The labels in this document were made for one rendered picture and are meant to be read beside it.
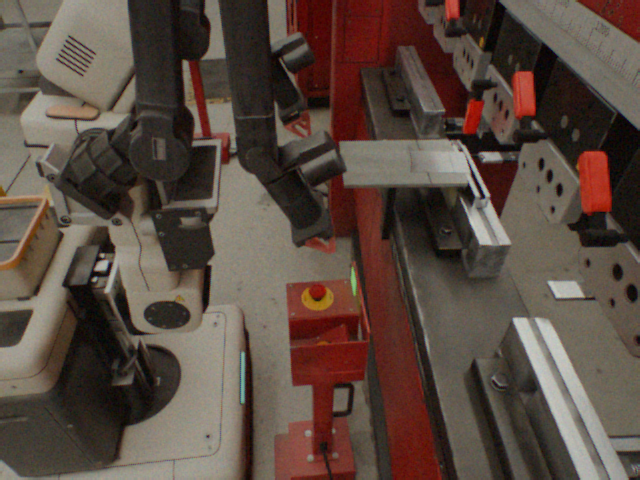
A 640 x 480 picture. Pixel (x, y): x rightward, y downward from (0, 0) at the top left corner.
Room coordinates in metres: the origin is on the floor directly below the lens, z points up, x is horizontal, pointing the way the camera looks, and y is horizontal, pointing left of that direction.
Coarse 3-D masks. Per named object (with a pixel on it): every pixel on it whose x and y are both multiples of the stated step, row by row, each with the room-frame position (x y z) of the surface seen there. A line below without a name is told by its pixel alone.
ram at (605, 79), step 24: (504, 0) 0.80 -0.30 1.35; (576, 0) 0.59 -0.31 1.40; (600, 0) 0.54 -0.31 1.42; (624, 0) 0.50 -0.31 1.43; (528, 24) 0.69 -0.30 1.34; (552, 24) 0.63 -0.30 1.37; (624, 24) 0.48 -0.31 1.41; (552, 48) 0.60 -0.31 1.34; (576, 48) 0.55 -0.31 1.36; (576, 72) 0.53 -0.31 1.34; (600, 72) 0.49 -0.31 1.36; (624, 96) 0.44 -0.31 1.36
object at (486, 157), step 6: (480, 156) 0.89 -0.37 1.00; (486, 156) 0.89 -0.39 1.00; (492, 156) 0.89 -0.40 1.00; (498, 156) 0.89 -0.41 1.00; (504, 156) 0.89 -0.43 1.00; (510, 156) 0.89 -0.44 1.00; (516, 156) 0.89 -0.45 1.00; (486, 162) 0.87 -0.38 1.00; (492, 162) 0.87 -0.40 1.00; (498, 162) 0.87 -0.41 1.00; (504, 162) 0.87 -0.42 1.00; (510, 162) 0.87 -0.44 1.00; (516, 162) 0.88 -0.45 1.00
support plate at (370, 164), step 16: (352, 144) 0.95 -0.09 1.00; (368, 144) 0.95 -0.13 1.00; (384, 144) 0.95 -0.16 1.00; (400, 144) 0.95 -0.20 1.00; (416, 144) 0.95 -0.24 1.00; (432, 144) 0.95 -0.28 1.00; (448, 144) 0.95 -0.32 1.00; (352, 160) 0.88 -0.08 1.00; (368, 160) 0.88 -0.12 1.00; (384, 160) 0.88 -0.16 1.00; (400, 160) 0.88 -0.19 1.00; (352, 176) 0.82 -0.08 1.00; (368, 176) 0.82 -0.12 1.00; (384, 176) 0.82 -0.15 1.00; (400, 176) 0.82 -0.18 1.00; (416, 176) 0.82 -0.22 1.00; (432, 176) 0.82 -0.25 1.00; (448, 176) 0.82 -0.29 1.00; (464, 176) 0.82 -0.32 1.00
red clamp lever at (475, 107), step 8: (472, 80) 0.73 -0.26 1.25; (480, 80) 0.73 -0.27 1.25; (488, 80) 0.73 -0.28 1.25; (472, 88) 0.72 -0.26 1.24; (480, 88) 0.72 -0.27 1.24; (488, 88) 0.72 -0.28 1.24; (480, 96) 0.72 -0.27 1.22; (472, 104) 0.72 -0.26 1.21; (480, 104) 0.72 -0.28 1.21; (472, 112) 0.72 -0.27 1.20; (480, 112) 0.72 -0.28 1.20; (472, 120) 0.72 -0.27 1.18; (464, 128) 0.73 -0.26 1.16; (472, 128) 0.72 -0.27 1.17
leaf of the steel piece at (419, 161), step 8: (408, 144) 0.92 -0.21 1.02; (408, 152) 0.90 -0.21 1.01; (416, 152) 0.91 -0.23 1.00; (424, 152) 0.91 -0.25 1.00; (432, 152) 0.91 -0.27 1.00; (440, 152) 0.91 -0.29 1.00; (408, 160) 0.88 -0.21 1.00; (416, 160) 0.88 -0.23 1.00; (424, 160) 0.88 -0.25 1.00; (432, 160) 0.88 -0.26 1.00; (440, 160) 0.88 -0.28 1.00; (448, 160) 0.88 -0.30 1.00; (416, 168) 0.85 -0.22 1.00; (424, 168) 0.85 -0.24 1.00; (432, 168) 0.85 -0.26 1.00; (440, 168) 0.85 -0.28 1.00; (448, 168) 0.85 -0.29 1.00
